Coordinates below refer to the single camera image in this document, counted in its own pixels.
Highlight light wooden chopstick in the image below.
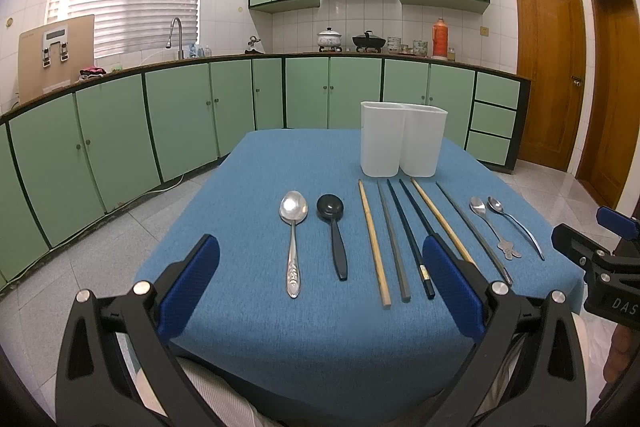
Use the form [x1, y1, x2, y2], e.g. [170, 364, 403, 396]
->
[358, 180, 392, 309]
[410, 178, 476, 267]

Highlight small silver teaspoon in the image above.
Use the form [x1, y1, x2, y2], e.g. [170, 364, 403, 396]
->
[487, 196, 546, 261]

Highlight orange thermos flask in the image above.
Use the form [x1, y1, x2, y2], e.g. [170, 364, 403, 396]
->
[432, 17, 448, 60]

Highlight white plastic utensil holder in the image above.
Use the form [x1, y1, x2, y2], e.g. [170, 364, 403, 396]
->
[360, 102, 448, 178]

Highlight blue table cloth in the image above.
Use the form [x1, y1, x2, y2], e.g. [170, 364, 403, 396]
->
[138, 129, 582, 426]

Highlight small silver bear-handle spoon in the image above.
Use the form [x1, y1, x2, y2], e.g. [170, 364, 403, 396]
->
[469, 196, 522, 260]

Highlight black wok with lid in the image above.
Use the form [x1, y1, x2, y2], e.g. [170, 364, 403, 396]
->
[352, 30, 386, 53]

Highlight green lower kitchen cabinets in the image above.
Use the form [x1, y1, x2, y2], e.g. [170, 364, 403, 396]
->
[1, 53, 530, 284]

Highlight brown cardboard box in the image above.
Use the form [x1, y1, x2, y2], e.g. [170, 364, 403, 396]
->
[17, 15, 94, 104]

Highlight glass jars on counter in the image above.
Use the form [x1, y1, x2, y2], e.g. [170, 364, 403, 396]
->
[386, 37, 428, 56]

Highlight wooden door left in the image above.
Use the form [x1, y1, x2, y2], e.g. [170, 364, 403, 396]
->
[516, 0, 587, 171]

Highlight large silver spoon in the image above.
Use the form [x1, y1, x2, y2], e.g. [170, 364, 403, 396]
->
[279, 191, 308, 299]

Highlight grey chopstick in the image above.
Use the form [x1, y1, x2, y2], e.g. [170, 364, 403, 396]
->
[376, 181, 411, 303]
[436, 182, 513, 286]

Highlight person's right hand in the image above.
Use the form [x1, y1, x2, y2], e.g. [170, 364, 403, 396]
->
[603, 324, 639, 384]

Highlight white cooking pot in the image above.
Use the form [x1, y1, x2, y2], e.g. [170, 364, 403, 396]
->
[317, 27, 342, 52]

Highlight chrome sink faucet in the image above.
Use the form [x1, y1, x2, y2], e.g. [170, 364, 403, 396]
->
[165, 16, 186, 61]

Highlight wooden door right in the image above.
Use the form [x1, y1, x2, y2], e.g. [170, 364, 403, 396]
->
[577, 0, 639, 208]

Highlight black plastic spoon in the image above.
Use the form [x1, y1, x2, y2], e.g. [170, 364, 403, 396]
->
[317, 194, 348, 281]

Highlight small kettle on counter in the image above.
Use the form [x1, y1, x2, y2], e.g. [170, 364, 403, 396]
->
[244, 35, 264, 54]

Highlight wooden door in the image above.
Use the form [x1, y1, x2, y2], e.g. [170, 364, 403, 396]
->
[516, 0, 587, 171]
[577, 0, 639, 208]

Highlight black chopstick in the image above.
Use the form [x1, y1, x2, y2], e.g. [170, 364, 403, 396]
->
[386, 179, 435, 300]
[399, 179, 435, 236]

